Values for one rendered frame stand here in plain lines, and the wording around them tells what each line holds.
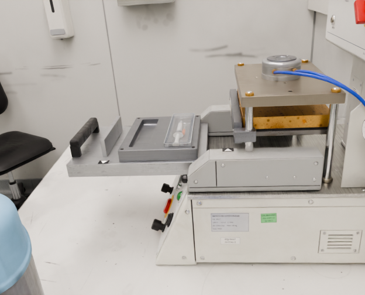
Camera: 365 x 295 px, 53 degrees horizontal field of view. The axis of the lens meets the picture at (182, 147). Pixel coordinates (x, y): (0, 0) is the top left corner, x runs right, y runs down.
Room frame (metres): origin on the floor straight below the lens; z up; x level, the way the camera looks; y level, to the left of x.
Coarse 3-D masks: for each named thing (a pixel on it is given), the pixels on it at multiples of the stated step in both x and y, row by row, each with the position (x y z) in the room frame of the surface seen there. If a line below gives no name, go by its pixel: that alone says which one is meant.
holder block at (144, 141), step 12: (144, 120) 0.87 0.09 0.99; (156, 120) 0.87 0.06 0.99; (168, 120) 0.85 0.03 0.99; (132, 132) 0.79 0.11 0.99; (144, 132) 0.82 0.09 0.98; (156, 132) 0.78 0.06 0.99; (132, 144) 0.75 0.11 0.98; (144, 144) 0.75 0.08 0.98; (156, 144) 0.71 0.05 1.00; (192, 144) 0.70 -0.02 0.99; (120, 156) 0.69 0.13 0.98; (132, 156) 0.69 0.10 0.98; (144, 156) 0.69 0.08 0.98; (156, 156) 0.68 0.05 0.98; (168, 156) 0.68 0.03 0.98; (180, 156) 0.68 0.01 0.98; (192, 156) 0.68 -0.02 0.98
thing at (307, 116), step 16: (240, 112) 0.73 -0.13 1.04; (256, 112) 0.68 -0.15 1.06; (272, 112) 0.68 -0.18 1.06; (288, 112) 0.67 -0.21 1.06; (304, 112) 0.66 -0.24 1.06; (320, 112) 0.66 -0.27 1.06; (256, 128) 0.66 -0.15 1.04; (272, 128) 0.66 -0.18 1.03; (288, 128) 0.65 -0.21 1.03; (304, 128) 0.65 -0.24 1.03; (320, 128) 0.65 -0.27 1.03
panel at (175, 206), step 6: (174, 180) 0.91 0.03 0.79; (174, 186) 0.86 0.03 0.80; (186, 186) 0.66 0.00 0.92; (174, 192) 0.80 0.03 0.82; (186, 192) 0.63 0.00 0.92; (168, 198) 0.87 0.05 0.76; (174, 198) 0.75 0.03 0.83; (180, 198) 0.65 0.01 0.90; (174, 204) 0.71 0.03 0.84; (180, 204) 0.63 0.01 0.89; (168, 210) 0.75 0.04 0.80; (174, 210) 0.67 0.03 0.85; (174, 216) 0.64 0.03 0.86; (168, 228) 0.64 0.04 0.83; (162, 234) 0.69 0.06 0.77; (162, 240) 0.66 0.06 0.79; (156, 258) 0.64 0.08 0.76
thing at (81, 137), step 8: (88, 120) 0.86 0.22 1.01; (96, 120) 0.86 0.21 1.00; (88, 128) 0.81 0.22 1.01; (96, 128) 0.87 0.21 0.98; (80, 136) 0.75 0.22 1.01; (88, 136) 0.80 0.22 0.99; (72, 144) 0.73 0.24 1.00; (80, 144) 0.74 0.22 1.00; (72, 152) 0.73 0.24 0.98; (80, 152) 0.73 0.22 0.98
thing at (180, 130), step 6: (174, 114) 0.87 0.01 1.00; (180, 114) 0.86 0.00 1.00; (186, 114) 0.86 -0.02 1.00; (192, 114) 0.86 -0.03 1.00; (174, 120) 0.82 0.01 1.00; (180, 120) 0.82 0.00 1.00; (186, 120) 0.82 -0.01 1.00; (192, 120) 0.82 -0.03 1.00; (174, 126) 0.78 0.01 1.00; (180, 126) 0.78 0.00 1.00; (186, 126) 0.78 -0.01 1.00; (168, 132) 0.75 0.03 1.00; (174, 132) 0.75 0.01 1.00; (180, 132) 0.74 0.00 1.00; (186, 132) 0.74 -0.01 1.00; (168, 138) 0.72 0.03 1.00; (174, 138) 0.71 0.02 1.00; (180, 138) 0.71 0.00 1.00; (186, 138) 0.71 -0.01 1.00
